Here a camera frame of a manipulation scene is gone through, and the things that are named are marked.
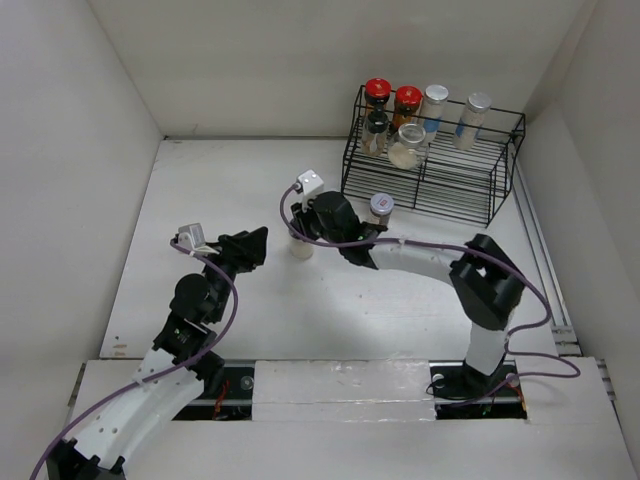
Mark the white lid brown sauce jar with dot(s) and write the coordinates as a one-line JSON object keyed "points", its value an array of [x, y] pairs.
{"points": [[380, 208]]}

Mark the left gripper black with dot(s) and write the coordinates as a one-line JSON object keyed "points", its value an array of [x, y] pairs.
{"points": [[244, 249]]}

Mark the black cap white powder bottle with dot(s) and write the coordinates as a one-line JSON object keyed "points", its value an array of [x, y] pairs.
{"points": [[300, 249]]}

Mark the black wire rack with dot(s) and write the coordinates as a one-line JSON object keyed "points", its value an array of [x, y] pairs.
{"points": [[465, 186]]}

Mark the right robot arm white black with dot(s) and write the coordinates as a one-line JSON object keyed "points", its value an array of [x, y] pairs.
{"points": [[486, 283]]}

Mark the red lid sauce jar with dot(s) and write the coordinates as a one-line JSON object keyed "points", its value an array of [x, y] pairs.
{"points": [[407, 103], [377, 92]]}

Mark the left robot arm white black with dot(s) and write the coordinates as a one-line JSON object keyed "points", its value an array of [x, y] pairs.
{"points": [[179, 367]]}

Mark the clear glass jar silver rim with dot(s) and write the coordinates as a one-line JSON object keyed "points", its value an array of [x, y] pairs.
{"points": [[408, 148]]}

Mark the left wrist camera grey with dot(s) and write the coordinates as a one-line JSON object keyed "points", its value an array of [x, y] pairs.
{"points": [[191, 236]]}

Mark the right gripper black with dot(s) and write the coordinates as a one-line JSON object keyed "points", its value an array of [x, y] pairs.
{"points": [[301, 218]]}

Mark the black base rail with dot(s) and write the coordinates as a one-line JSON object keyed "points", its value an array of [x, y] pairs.
{"points": [[371, 391]]}

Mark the silver lid bead bottle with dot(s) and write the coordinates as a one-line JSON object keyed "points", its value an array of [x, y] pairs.
{"points": [[434, 102], [471, 120]]}

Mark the black cap beige spice bottle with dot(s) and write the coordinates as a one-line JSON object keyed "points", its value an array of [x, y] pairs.
{"points": [[374, 132]]}

